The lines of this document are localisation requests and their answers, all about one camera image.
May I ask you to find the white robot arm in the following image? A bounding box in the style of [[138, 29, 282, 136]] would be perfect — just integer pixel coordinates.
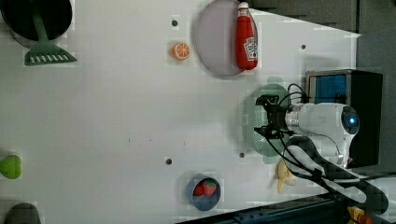
[[254, 94, 395, 216]]

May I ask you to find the blue bowl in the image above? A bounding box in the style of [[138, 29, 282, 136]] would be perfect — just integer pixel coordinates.
[[186, 174, 221, 211]]

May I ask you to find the green plastic strainer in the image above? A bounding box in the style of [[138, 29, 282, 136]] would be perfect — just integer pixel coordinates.
[[239, 77, 288, 164]]

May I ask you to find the orange slice toy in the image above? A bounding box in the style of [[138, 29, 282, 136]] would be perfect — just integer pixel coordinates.
[[171, 42, 190, 61]]

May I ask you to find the red strawberry toy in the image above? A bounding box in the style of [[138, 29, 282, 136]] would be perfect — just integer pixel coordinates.
[[193, 179, 217, 197]]

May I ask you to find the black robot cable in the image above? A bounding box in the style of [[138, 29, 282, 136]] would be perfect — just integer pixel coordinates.
[[261, 82, 396, 200]]

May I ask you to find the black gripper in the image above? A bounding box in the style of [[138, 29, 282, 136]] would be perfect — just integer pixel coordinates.
[[255, 94, 293, 139]]

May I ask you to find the grey round plate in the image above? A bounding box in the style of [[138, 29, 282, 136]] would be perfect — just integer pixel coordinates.
[[194, 0, 249, 76]]

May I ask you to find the black cylinder cup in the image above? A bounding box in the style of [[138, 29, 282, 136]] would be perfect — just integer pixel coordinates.
[[4, 203, 42, 224]]

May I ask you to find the red ketchup bottle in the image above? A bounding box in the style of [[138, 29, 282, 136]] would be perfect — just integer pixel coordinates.
[[235, 2, 258, 70]]

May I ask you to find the green spatula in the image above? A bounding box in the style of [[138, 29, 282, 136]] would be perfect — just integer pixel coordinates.
[[24, 8, 77, 66]]

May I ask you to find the black utensil holder cup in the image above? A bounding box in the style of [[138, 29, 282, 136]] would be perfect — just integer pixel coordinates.
[[1, 0, 73, 41]]

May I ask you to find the green pear toy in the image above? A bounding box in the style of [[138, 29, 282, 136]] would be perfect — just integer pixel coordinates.
[[0, 155, 21, 179]]

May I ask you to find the black microwave oven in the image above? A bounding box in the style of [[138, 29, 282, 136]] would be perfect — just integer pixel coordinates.
[[305, 69, 383, 168]]

